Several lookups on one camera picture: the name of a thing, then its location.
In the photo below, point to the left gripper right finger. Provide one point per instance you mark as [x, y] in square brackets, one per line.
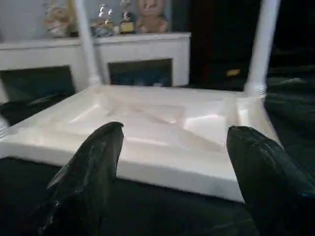
[270, 186]

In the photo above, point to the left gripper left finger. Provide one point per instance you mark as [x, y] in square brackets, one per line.
[83, 186]

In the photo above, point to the white plastic table top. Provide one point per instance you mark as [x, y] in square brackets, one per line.
[160, 118]

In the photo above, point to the black work mat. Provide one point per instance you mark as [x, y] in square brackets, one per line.
[172, 214]

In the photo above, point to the small yellow label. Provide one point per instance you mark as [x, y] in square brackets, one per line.
[232, 72]

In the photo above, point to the white glass-door cabinet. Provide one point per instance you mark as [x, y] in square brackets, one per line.
[137, 46]

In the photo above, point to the dark item on cabinet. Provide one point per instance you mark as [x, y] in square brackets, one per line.
[103, 28]

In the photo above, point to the dark bottle figure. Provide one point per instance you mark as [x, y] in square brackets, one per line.
[126, 24]

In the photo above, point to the beige plush toy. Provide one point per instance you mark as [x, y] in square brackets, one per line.
[56, 20]

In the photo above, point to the brown plush bear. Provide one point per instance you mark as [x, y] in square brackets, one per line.
[150, 17]

